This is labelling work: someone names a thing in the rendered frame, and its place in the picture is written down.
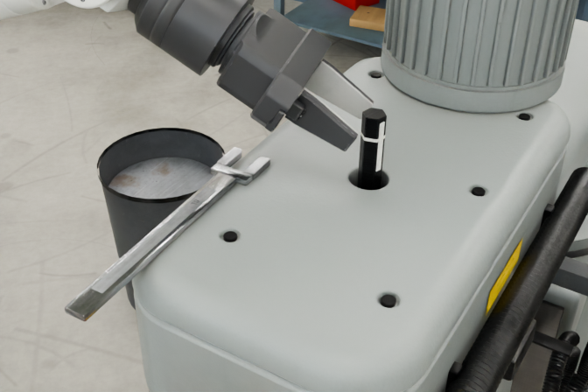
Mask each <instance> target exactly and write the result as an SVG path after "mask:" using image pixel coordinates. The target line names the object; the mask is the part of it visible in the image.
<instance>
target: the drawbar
mask: <svg viewBox="0 0 588 392"><path fill-rule="evenodd" d="M386 121H387V115H386V114H385V112H384V111H383V109H379V108H369V109H367V110H365V111H363V112H362V119H361V133H362V135H363V136H364V137H366V138H372V139H379V130H380V123H383V122H385V124H384V134H383V135H384V136H385V131H386ZM384 141H385V138H384V139H383V145H382V155H381V169H380V170H379V171H376V163H377V152H378V142H377V143H374V142H369V141H364V139H363V138H362V136H361V135H360V158H359V171H358V185H357V187H358V188H360V189H363V190H378V189H381V181H382V161H383V152H384Z"/></svg>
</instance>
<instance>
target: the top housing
mask: <svg viewBox="0 0 588 392"><path fill-rule="evenodd" d="M381 63H382V57H373V58H368V59H363V60H361V61H359V62H358V63H356V64H355V65H353V66H352V67H350V68H349V69H348V70H347V71H346V72H344V73H343V74H344V75H345V76H346V77H347V78H348V79H349V80H350V81H351V82H352V83H353V84H354V85H356V86H357V87H358V88H359V89H360V90H361V91H363V92H364V93H365V94H366V95H367V96H368V97H370V98H371V99H372V100H373V101H374V103H373V105H372V107H371V108H375V109H383V111H384V112H385V114H386V115H387V121H386V131H385V141H384V152H383V161H382V172H381V189H378V190H363V189H360V188H358V187H357V185H358V171H359V158H360V145H361V119H362V118H361V119H359V118H357V117H355V116H353V115H351V114H349V113H347V112H346V111H345V110H343V109H341V108H338V107H337V106H335V105H333V104H331V103H330V102H329V101H326V100H324V99H323V98H321V97H319V96H317V97H318V98H319V99H320V100H321V101H322V102H323V103H325V104H326V105H327V106H328V107H329V108H330V109H332V110H333V111H334V112H335V113H336V114H338V115H339V116H340V117H341V118H342V119H343V120H345V121H346V122H347V123H348V124H349V125H351V126H352V127H353V128H354V129H355V130H357V131H358V132H359V135H358V136H357V138H356V140H355V141H354V142H353V143H352V145H351V146H350V147H349V148H348V149H347V151H342V150H340V149H338V148H336V147H335V146H333V145H331V144H329V143H328V142H326V141H324V140H322V139H320V138H319V137H317V136H314V135H313V134H312V133H310V132H308V131H306V130H305V129H302V128H300V127H298V126H297V125H296V124H294V123H293V122H291V121H289V120H287V121H286V122H285V123H283V124H282V125H281V126H280V127H279V128H277V129H276V130H275V131H274V132H272V133H271V134H270V135H269V136H267V137H266V138H265V139H264V140H262V141H261V142H260V143H259V144H258V145H257V146H256V147H255V148H254V149H252V150H251V151H250V152H249V153H247V154H246V155H245V156H244V157H242V158H241V159H240V160H239V161H238V162H236V163H235V164H234V165H233V166H232V167H231V168H234V169H236V170H238V171H241V172H244V171H245V170H246V169H247V168H248V167H249V166H250V165H252V164H253V163H254V162H255V161H256V160H257V159H258V158H259V157H266V158H270V166H269V167H268V168H267V169H266V170H264V171H263V172H262V173H261V174H260V175H259V176H258V177H257V178H256V179H255V180H252V181H251V182H250V183H249V184H248V185H241V184H238V183H236V184H235V185H234V186H233V187H232V188H231V189H230V190H229V191H228V192H227V193H225V194H224V195H223V196H222V197H221V198H220V199H219V200H218V201H217V202H216V203H214V204H213V205H212V206H211V207H210V208H209V209H208V210H207V211H206V212H205V213H203V214H202V215H201V216H200V217H199V218H198V219H197V220H196V221H195V222H194V223H193V224H192V225H191V226H190V227H189V228H188V229H187V230H186V231H185V232H183V233H182V234H181V235H180V236H179V237H178V238H177V239H176V240H175V241H173V242H172V243H171V244H170V245H169V246H168V247H167V248H166V249H165V250H163V251H162V252H161V253H160V254H159V255H158V256H157V257H156V258H155V259H154V260H152V261H151V262H150V263H149V264H148V265H147V266H146V267H145V268H144V269H142V270H141V271H140V272H139V273H138V274H137V275H136V276H135V277H134V278H133V279H132V285H133V289H134V299H135V306H136V318H137V324H138V331H139V338H140V345H141V351H142V357H143V370H144V376H145V379H146V382H147V386H148V388H149V391H150V392H445V388H446V383H447V378H448V373H449V370H450V368H451V367H452V364H453V363H454V361H456V362H458V363H460V364H462V363H463V360H464V359H465V358H466V356H467V354H468V352H469V351H470V349H471V347H472V345H473V343H474V341H475V340H476V338H477V337H478V335H479V333H480V330H481V329H482V328H483V325H484V324H485V323H486V321H487V319H488V317H489V316H490V314H491V312H492V310H493V309H494V307H495V306H496V304H497V302H498V301H499V298H500V297H501V294H502V293H503V291H504V290H505V289H506V287H507V285H508V283H509V281H510V279H511V278H512V275H513V274H514V273H515V271H516V269H517V268H518V265H519V264H520V262H521V261H522V258H523V257H524V255H525V254H526V252H527V251H528V248H529V246H530V245H531V242H532V241H533V240H534V239H535V237H536V235H537V233H538V231H539V229H540V226H541V223H542V218H543V212H544V209H545V207H546V206H547V205H548V204H551V205H554V203H555V199H556V196H557V189H558V185H559V181H560V178H561V174H562V169H563V166H564V160H565V155H566V151H567V148H568V142H569V140H570V136H571V124H570V121H569V118H568V116H567V115H566V114H565V113H564V111H563V110H562V109H561V108H560V107H559V106H557V105H556V104H555V103H554V102H552V101H549V100H546V101H543V102H541V103H539V104H537V105H535V106H533V107H531V108H525V109H522V110H517V111H512V112H506V113H492V114H486V113H470V112H462V111H456V110H451V109H447V108H440V107H437V106H434V105H431V104H428V103H426V102H423V101H419V100H418V99H416V98H413V97H411V96H410V95H408V94H405V93H404V92H403V91H402V90H400V89H399V88H398V87H396V86H395V85H394V84H393V83H392V82H391V81H390V80H389V79H388V78H387V77H386V75H385V74H384V72H383V71H382V64H381Z"/></svg>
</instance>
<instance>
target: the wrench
mask: <svg viewBox="0 0 588 392"><path fill-rule="evenodd" d="M241 158H242V149H239V148H235V147H234V148H233V149H232V150H231V151H229V152H228V153H227V154H226V155H225V156H224V157H222V158H221V159H220V160H219V161H217V164H215V165H214V166H213V167H212V168H211V174H213V175H215V176H214V177H212V178H211V179H210V180H209V181H208V182H207V183H205V184H204V185H203V186H202V187H201V188H200V189H199V190H198V191H197V192H196V193H195V194H194V195H192V196H191V197H190V198H189V199H188V200H187V201H185V202H184V203H183V204H182V205H181V206H180V207H178V208H177V209H176V210H175V211H174V212H173V213H171V214H170V215H169V216H168V217H167V218H166V219H164V220H163V221H162V222H161V223H160V224H159V225H157V226H156V227H155V228H154V229H153V230H152V231H150V232H149V233H148V234H147V235H146V236H145V237H144V238H143V239H142V240H141V241H140V242H139V243H137V244H136V245H135V246H134V247H133V248H131V249H130V250H129V251H128V252H127V253H126V254H125V255H123V256H122V257H121V258H120V259H119V260H118V261H116V262H115V263H114V264H113V265H112V266H111V267H109V268H108V269H107V270H106V271H105V272H104V273H102V274H101V275H100V276H99V277H98V278H97V279H95V280H94V281H93V282H92V283H91V284H90V285H89V286H88V287H87V288H86V289H85V290H83V291H82V292H81V293H80V294H79V295H78V296H77V297H75V298H74V299H73V300H72V301H71V302H70V303H68V304H67V305H66V306H65V312H66V314H69V315H71V316H73V317H75V318H77V319H79V320H81V321H84V322H85V321H87V320H88V319H89V318H90V317H92V316H93V315H94V314H95V313H96V312H97V311H98V310H99V309H100V308H101V307H103V306H104V305H105V304H106V303H107V302H108V301H109V300H110V299H111V298H112V297H113V296H114V295H115V294H116V293H117V292H118V291H119V290H120V289H122V288H123V287H124V286H125V285H126V284H127V283H128V282H129V281H130V280H131V279H133V278H134V277H135V276H136V275H137V274H138V273H139V272H140V271H141V270H143V269H144V268H145V267H146V266H147V265H148V264H149V263H150V262H151V261H152V260H154V259H155V258H156V257H157V256H158V255H159V254H160V253H161V252H162V251H163V250H165V249H166V248H167V247H168V246H169V245H170V244H171V243H172V242H173V241H175V240H176V239H177V238H178V237H179V236H180V235H181V234H182V233H183V232H185V231H186V230H187V229H188V228H189V227H190V226H191V225H192V224H193V223H194V222H195V221H196V220H197V219H198V218H199V217H200V216H201V215H202V214H203V213H205V212H206V211H207V210H208V209H209V208H210V207H211V206H212V205H213V204H214V203H216V202H217V201H218V200H219V199H220V198H221V197H222V196H223V195H224V194H225V193H227V192H228V191H229V190H230V189H231V188H232V187H233V186H234V185H235V184H236V183H238V184H241V185H243V186H247V185H248V184H249V183H250V182H251V181H252V180H255V179H256V178H257V177H258V176H259V175H260V174H261V173H262V172H263V171H264V170H266V169H267V168H268V167H269V166H270V158H267V157H259V158H258V159H257V160H256V161H255V162H254V163H253V164H252V165H250V166H249V167H248V168H247V169H246V170H245V171H244V172H243V171H238V170H236V169H234V168H231V167H232V166H233V165H234V164H235V163H236V162H237V161H239V160H240V159H241Z"/></svg>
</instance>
